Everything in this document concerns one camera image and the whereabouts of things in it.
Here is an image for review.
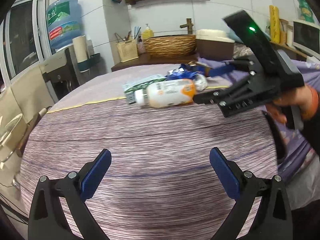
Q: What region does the sliding window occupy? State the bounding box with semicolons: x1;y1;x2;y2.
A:
0;0;50;80

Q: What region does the blue snack wrapper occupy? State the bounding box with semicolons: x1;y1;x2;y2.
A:
165;64;200;80

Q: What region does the woven basket basin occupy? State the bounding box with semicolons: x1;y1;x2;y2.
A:
143;34;197;58

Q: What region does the wooden side table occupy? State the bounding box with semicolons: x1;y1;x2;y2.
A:
271;41;310;60

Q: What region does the brown wooden chair back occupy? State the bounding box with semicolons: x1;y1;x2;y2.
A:
15;106;52;155

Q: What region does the purple striped tablecloth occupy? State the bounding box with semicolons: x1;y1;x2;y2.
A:
19;100;280;240

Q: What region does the small pink bottle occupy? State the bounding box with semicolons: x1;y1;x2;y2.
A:
137;35;146;54

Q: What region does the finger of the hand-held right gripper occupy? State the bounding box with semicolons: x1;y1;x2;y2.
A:
207;57;256;77
193;79;250;105

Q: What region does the white orange plastic bottle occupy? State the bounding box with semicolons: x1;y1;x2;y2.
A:
134;79;196;109

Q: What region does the green white drink carton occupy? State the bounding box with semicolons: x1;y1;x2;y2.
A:
122;74;173;105

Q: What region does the wooden counter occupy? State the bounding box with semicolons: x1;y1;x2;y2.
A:
111;52;200;72

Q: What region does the purple floral cloth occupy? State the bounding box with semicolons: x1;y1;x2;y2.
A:
197;55;320;205

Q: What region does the brown cream lidded box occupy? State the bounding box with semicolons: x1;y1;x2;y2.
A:
195;29;235;61

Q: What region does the lavender cloth yellow trim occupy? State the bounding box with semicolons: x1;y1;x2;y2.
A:
46;64;233;113

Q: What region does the tall yellow packet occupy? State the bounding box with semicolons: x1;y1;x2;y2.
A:
269;5;280;43

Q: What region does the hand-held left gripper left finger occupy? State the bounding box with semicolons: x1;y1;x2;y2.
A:
28;149;112;240

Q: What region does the crumpled silver foil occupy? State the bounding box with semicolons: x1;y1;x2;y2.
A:
194;74;208;92

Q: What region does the brown gold wrapper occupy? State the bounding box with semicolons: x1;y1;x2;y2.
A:
187;60;213;70

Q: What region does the person's right hand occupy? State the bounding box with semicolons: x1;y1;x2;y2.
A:
265;84;318;125

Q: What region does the white microwave oven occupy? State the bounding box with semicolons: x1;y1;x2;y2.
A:
292;19;320;58

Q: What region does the brown patterned cloth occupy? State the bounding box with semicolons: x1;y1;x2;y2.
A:
234;44;254;58

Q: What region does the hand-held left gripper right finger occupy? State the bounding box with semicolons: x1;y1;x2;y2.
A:
209;147;293;240

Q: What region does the yellow soap pump bottle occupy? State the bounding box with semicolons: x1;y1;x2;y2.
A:
142;24;154;40

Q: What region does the cream chopstick holder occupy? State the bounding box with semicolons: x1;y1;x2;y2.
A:
116;39;139;62

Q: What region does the beige cloth cover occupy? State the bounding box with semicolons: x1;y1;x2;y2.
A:
0;65;54;135

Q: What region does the cream pot with lid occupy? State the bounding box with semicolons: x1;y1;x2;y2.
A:
0;114;28;188

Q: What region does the bamboo faucet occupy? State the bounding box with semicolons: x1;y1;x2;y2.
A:
180;18;193;35

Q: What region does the clear storage jar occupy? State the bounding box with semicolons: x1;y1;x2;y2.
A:
279;19;294;47

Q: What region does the water dispenser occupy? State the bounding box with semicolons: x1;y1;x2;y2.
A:
41;47;83;103

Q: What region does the blue water jug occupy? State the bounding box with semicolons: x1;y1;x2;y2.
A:
46;0;84;51

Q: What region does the bundle of chopsticks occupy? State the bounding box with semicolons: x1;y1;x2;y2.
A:
115;26;140;43

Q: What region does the paper towel roll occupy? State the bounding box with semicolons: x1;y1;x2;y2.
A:
72;35;90;64

